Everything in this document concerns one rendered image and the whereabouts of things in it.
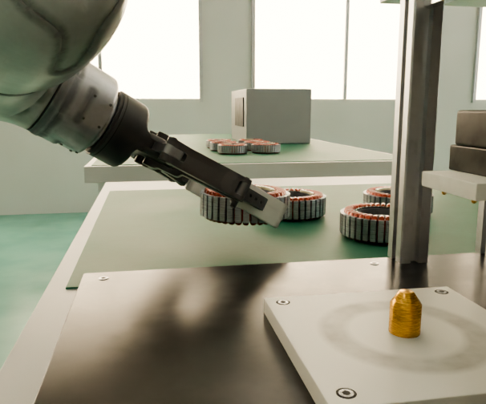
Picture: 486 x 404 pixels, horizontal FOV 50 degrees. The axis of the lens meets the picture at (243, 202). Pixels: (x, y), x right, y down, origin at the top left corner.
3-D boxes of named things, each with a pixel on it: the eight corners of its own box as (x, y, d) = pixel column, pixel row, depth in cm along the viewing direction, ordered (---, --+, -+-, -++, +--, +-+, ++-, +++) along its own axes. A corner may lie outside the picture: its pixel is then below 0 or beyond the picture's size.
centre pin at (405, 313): (397, 339, 32) (398, 297, 32) (382, 326, 34) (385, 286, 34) (426, 337, 33) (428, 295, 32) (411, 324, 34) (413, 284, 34)
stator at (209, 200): (228, 230, 58) (228, 197, 58) (184, 213, 68) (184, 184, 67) (307, 221, 64) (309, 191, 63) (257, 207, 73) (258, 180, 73)
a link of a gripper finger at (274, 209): (240, 178, 58) (244, 179, 58) (285, 204, 62) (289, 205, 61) (228, 202, 58) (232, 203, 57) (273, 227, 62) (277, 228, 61)
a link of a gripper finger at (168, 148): (147, 134, 57) (139, 121, 52) (191, 155, 57) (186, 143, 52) (138, 153, 57) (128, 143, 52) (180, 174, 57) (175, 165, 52)
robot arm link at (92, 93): (35, 132, 47) (94, 163, 50) (83, 46, 48) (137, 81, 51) (18, 129, 55) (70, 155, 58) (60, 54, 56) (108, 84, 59)
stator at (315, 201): (274, 224, 78) (275, 199, 77) (245, 211, 88) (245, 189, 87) (339, 219, 82) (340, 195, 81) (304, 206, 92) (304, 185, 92)
